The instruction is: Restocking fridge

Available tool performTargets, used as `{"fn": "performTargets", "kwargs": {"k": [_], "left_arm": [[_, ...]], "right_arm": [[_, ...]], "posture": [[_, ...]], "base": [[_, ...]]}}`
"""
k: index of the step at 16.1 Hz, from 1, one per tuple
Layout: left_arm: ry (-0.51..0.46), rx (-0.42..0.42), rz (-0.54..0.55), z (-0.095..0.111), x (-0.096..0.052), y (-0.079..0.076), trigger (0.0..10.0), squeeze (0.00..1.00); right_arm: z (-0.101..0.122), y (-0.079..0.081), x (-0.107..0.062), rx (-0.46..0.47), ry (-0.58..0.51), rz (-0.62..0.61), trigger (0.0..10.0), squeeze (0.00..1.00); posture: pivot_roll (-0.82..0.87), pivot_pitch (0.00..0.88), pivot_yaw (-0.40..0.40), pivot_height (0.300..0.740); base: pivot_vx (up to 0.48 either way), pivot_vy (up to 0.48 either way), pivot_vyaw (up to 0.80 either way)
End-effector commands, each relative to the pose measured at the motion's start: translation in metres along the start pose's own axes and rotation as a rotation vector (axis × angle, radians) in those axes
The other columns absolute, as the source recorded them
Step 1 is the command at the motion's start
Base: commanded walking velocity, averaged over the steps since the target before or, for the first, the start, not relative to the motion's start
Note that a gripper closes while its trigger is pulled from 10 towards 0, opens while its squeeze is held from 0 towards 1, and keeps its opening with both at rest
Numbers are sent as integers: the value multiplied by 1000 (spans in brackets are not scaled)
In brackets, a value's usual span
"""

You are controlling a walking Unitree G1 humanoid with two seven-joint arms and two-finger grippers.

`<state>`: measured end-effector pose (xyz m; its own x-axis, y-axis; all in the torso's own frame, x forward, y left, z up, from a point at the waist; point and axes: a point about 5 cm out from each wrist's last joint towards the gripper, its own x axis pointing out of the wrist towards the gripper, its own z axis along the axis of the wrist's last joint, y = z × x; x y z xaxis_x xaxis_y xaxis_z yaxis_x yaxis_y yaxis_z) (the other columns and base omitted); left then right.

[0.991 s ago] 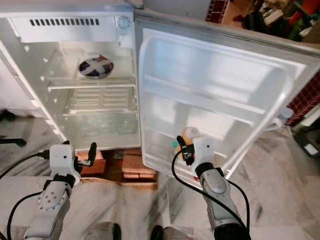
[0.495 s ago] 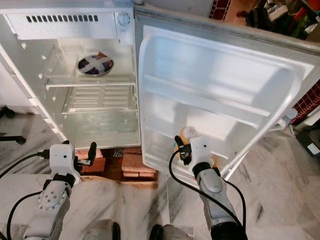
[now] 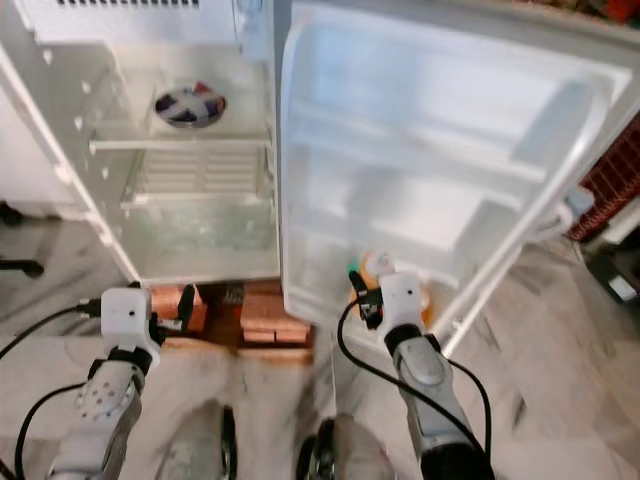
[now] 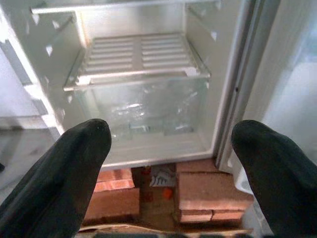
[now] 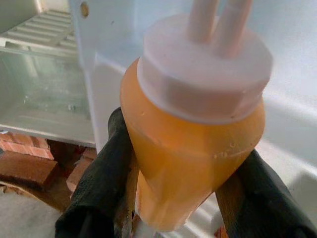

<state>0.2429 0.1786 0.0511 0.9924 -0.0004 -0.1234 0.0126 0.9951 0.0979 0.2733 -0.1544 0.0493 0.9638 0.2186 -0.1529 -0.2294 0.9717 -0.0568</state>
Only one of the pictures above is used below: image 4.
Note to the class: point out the tall red brick stack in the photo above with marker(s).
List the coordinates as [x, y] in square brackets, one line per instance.
[210, 191]

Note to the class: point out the white fridge door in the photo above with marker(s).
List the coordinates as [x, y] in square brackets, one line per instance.
[284, 86]

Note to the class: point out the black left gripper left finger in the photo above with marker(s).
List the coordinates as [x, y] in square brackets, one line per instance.
[57, 178]

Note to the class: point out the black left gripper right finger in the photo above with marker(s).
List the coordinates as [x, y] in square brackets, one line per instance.
[280, 178]

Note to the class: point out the white fridge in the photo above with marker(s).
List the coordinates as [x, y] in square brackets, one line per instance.
[62, 47]

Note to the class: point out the clear crisper drawer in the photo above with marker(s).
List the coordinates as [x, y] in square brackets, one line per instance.
[151, 104]

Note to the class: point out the low red brick stack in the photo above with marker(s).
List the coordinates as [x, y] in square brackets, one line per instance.
[116, 203]

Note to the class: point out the clear glass fridge shelf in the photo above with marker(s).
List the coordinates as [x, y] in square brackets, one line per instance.
[123, 8]

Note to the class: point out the small orange object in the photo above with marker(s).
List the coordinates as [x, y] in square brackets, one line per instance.
[168, 193]

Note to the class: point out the white slatted fridge shelf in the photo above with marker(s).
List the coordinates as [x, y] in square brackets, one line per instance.
[158, 54]

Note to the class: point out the white printed paper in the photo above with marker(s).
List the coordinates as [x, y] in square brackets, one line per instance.
[161, 178]

